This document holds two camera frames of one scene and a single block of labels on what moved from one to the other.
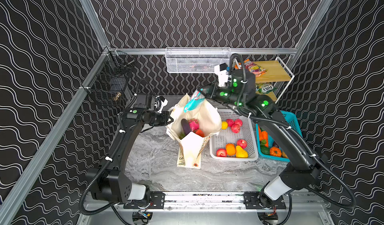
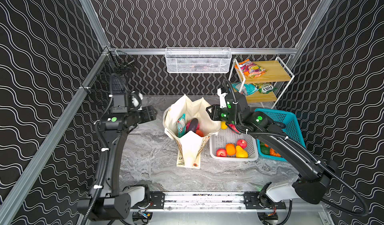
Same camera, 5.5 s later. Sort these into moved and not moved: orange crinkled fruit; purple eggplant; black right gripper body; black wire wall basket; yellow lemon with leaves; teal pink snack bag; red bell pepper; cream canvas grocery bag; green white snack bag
Moved: purple eggplant; teal pink snack bag; black right gripper body
Not moved: black wire wall basket; yellow lemon with leaves; cream canvas grocery bag; red bell pepper; orange crinkled fruit; green white snack bag
